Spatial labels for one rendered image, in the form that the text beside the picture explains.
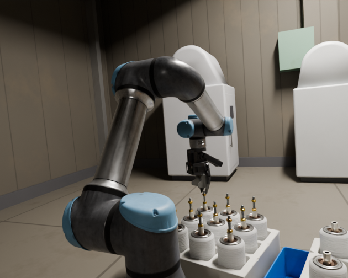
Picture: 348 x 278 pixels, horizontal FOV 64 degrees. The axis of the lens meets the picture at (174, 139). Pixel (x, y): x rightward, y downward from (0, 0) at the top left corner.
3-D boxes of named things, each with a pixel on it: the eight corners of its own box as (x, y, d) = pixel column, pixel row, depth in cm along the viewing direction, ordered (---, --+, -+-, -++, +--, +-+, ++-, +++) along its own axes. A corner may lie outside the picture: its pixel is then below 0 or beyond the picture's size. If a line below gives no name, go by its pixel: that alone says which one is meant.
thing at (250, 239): (261, 269, 110) (259, 224, 108) (255, 282, 101) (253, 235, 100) (237, 264, 115) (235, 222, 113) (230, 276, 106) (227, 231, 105)
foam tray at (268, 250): (247, 331, 88) (243, 277, 87) (153, 292, 112) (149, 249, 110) (281, 270, 120) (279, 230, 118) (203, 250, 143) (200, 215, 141)
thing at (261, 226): (273, 258, 117) (271, 216, 115) (261, 267, 111) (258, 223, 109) (253, 251, 124) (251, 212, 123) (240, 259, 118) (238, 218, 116)
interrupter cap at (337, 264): (342, 273, 74) (341, 271, 74) (310, 266, 78) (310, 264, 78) (343, 260, 80) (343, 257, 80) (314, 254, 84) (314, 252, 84)
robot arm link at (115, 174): (102, 251, 54) (158, 47, 78) (47, 242, 60) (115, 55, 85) (133, 260, 63) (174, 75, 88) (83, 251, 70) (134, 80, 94)
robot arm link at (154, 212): (165, 279, 52) (159, 208, 50) (106, 267, 57) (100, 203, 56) (189, 249, 62) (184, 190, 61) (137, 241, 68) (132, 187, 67)
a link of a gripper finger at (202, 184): (196, 196, 126) (194, 175, 126) (207, 193, 128) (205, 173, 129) (200, 196, 123) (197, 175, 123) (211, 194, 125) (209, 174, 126)
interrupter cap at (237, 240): (243, 238, 99) (243, 235, 99) (238, 247, 92) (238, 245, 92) (222, 235, 102) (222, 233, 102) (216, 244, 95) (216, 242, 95)
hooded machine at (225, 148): (241, 170, 326) (235, 48, 315) (232, 182, 272) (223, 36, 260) (186, 169, 353) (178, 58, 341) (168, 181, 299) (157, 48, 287)
